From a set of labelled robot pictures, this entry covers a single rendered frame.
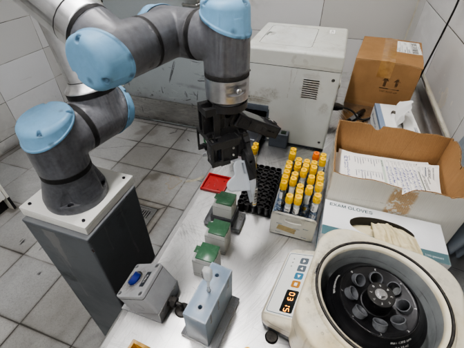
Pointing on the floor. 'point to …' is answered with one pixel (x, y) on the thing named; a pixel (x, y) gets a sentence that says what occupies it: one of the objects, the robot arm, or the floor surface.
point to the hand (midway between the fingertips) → (237, 180)
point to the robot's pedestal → (99, 255)
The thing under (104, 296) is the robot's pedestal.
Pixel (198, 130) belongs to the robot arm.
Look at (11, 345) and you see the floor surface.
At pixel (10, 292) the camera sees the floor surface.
